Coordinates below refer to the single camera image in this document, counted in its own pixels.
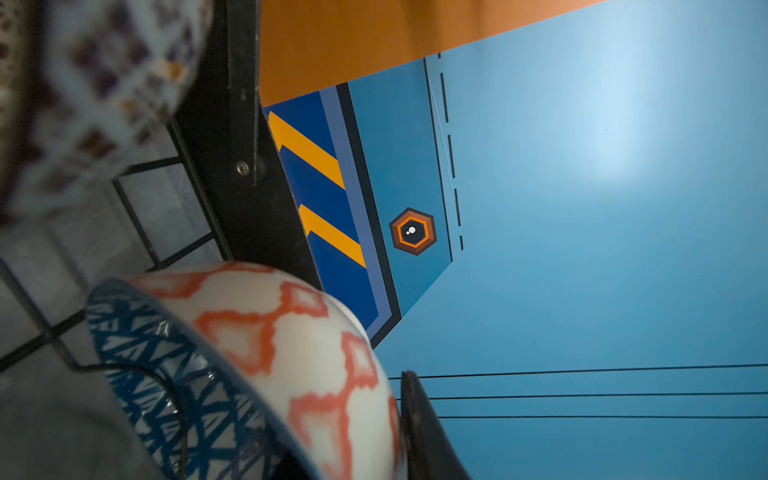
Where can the brown patterned bowl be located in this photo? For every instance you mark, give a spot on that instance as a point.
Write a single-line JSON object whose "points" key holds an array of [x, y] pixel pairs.
{"points": [[83, 85]]}

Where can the black wire dish rack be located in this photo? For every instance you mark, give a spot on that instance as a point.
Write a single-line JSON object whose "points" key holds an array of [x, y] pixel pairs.
{"points": [[225, 128]]}

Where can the blue triangle patterned bowl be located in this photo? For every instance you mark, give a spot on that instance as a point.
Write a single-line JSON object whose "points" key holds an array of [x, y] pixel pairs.
{"points": [[226, 370]]}

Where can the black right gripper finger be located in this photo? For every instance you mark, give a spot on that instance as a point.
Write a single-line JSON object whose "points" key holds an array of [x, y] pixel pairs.
{"points": [[430, 455]]}

